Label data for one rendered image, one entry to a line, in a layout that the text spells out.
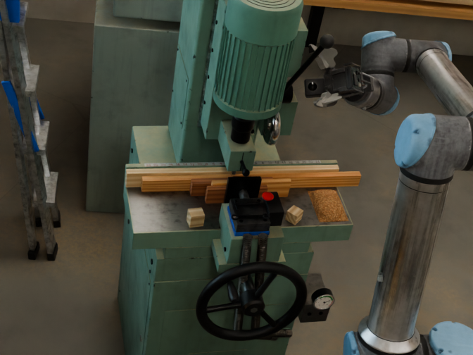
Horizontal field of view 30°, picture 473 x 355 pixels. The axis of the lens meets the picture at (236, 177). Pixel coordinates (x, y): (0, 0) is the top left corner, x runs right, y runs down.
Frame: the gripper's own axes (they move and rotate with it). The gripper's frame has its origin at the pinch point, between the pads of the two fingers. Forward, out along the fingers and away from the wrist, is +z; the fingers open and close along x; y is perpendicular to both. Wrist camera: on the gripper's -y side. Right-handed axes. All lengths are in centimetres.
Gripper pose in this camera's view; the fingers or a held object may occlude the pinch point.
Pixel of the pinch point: (309, 75)
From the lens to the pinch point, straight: 216.3
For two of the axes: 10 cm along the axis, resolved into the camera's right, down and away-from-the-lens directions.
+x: 0.7, 9.8, -1.9
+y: 8.0, -1.7, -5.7
